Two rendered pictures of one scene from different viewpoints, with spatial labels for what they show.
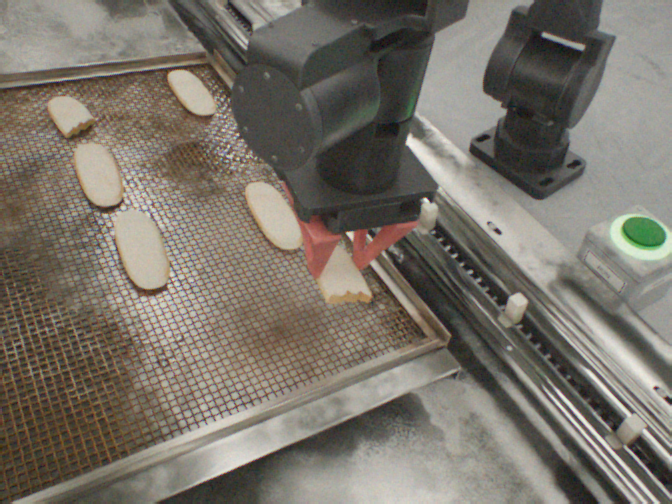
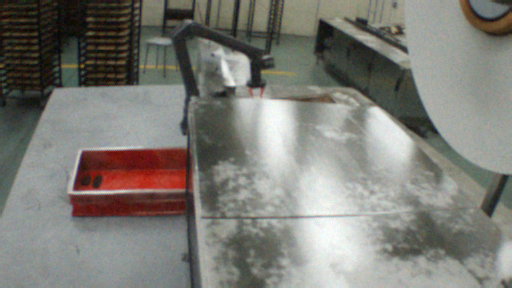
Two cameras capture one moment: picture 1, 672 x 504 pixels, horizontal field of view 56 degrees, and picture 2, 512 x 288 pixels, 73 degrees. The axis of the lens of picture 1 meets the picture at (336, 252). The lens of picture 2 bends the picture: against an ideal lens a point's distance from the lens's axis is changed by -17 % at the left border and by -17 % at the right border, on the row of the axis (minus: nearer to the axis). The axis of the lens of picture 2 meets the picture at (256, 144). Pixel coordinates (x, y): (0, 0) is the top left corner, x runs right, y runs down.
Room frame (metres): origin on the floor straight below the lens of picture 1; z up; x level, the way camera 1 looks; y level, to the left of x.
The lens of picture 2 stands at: (2.21, 0.60, 1.66)
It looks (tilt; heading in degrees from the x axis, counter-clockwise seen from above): 26 degrees down; 197
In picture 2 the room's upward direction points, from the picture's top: 7 degrees clockwise
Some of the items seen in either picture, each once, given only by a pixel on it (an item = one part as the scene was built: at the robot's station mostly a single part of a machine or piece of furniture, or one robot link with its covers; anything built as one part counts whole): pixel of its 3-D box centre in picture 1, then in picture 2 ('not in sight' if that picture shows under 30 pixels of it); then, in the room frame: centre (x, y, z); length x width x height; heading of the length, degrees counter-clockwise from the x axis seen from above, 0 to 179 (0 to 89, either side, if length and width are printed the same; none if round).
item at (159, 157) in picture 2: not in sight; (135, 178); (1.19, -0.15, 0.87); 0.49 x 0.34 x 0.10; 125
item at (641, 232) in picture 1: (641, 235); not in sight; (0.40, -0.29, 0.90); 0.04 x 0.04 x 0.02
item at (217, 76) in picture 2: not in sight; (213, 61); (-0.39, -0.59, 0.89); 1.25 x 0.18 x 0.09; 30
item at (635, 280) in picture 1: (619, 275); not in sight; (0.40, -0.28, 0.84); 0.08 x 0.08 x 0.11; 30
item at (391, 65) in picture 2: not in sight; (386, 61); (-3.63, 0.61, 0.51); 3.00 x 1.26 x 1.03; 30
